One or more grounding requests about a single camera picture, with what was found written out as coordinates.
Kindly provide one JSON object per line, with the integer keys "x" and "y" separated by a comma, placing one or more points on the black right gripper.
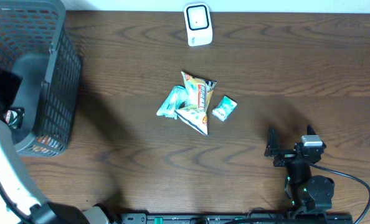
{"x": 273, "y": 149}

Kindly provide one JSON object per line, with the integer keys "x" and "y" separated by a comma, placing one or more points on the small teal white packet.
{"x": 224, "y": 108}

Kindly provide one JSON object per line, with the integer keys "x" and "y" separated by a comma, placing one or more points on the yellow snack bag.
{"x": 199, "y": 93}

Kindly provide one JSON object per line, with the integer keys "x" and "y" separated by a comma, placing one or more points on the mint green snack packet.
{"x": 177, "y": 98}

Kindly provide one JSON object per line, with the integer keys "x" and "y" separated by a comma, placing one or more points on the round dark green packet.
{"x": 14, "y": 117}

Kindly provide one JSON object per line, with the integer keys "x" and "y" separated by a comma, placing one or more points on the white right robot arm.
{"x": 310, "y": 194}

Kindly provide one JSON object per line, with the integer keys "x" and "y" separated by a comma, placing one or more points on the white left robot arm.
{"x": 21, "y": 201}

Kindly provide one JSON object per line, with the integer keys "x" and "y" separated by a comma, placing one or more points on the white barcode scanner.
{"x": 198, "y": 24}

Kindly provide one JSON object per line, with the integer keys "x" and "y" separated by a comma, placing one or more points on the grey plastic mesh basket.
{"x": 35, "y": 45}

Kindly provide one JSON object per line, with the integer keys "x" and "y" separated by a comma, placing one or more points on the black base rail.
{"x": 258, "y": 218}

